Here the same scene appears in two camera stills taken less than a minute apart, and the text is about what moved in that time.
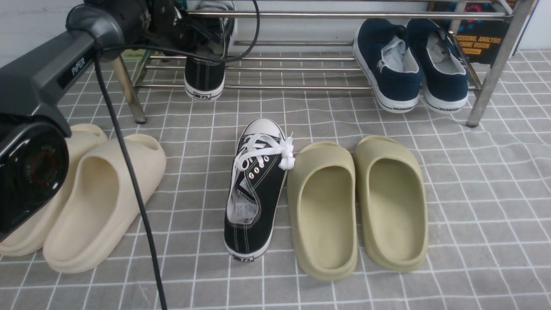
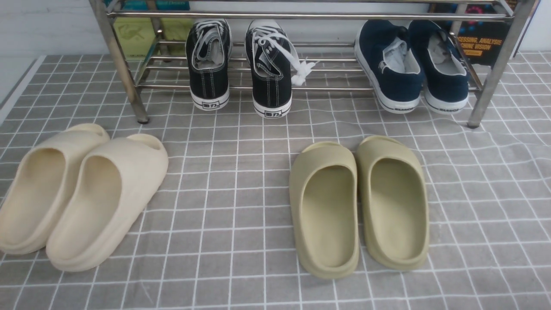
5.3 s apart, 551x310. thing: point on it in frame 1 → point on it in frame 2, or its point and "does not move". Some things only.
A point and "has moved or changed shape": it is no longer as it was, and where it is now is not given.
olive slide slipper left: x=321 y=199 does not move
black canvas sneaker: x=204 y=80 has moved or changed shape
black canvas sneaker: x=263 y=156 → x=274 y=64
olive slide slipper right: x=391 y=203 does not move
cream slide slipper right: x=100 y=203 does not move
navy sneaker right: x=444 y=77 does not move
